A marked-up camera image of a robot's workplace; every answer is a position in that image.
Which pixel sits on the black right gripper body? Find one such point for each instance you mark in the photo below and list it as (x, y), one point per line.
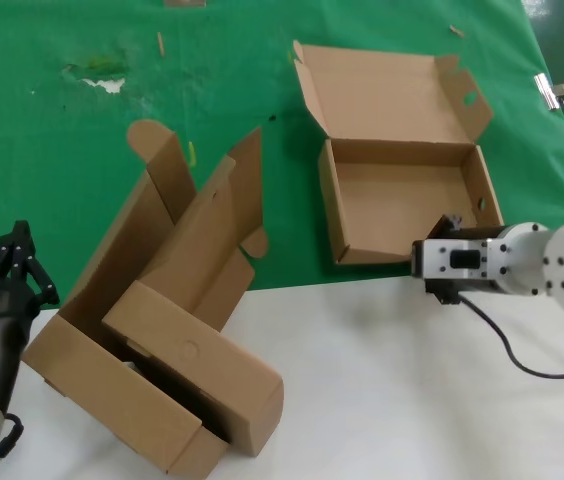
(444, 292)

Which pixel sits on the small cardboard box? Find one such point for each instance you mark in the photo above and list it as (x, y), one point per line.
(387, 100)

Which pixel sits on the large open cardboard box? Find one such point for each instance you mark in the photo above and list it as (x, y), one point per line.
(112, 400)

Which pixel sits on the medium open cardboard box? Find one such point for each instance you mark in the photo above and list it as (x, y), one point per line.
(187, 350)

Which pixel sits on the green table cloth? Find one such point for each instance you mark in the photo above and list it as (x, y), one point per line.
(112, 100)

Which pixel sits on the silver metal table clip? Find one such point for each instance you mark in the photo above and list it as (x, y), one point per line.
(549, 92)

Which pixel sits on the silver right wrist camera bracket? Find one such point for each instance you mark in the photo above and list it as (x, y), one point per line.
(437, 260)

